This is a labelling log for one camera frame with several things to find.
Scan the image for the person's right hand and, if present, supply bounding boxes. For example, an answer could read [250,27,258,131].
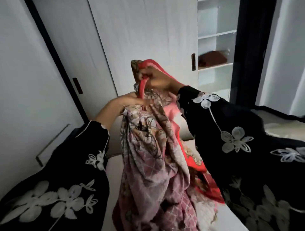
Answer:
[137,66,178,95]

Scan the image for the person's left hand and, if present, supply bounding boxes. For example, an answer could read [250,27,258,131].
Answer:
[114,91,150,115]

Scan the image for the red patterned bedsheet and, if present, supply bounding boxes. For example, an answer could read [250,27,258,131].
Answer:
[112,59,226,231]

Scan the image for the brown bed sheet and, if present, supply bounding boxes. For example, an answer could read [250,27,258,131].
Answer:
[198,50,228,68]

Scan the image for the person's right forearm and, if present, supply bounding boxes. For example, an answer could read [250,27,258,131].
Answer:
[170,81,187,96]

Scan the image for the person's left forearm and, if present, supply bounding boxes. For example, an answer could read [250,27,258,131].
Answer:
[94,99,124,131]

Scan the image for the white wardrobe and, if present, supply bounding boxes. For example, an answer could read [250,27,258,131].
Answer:
[24,0,240,119]

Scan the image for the white mattress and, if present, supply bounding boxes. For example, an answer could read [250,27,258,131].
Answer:
[102,115,248,231]

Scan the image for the white board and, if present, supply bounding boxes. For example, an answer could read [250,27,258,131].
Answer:
[36,123,72,167]

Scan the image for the dark room door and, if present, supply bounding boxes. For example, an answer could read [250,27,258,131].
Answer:
[230,0,277,108]

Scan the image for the black floral blouse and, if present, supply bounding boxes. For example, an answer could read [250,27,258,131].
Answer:
[0,85,305,231]

